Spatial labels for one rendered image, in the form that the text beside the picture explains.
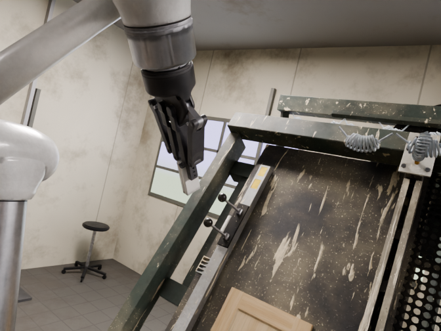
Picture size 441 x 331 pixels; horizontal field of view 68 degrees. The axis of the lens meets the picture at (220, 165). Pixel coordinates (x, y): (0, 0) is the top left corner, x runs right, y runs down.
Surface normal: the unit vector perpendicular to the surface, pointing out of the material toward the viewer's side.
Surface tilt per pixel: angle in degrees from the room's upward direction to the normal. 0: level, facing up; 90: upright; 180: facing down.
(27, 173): 84
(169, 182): 90
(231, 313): 60
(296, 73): 90
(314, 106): 90
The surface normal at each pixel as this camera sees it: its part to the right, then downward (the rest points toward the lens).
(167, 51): 0.32, 0.53
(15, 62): 0.37, 0.17
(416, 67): -0.56, -0.13
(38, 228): 0.80, 0.18
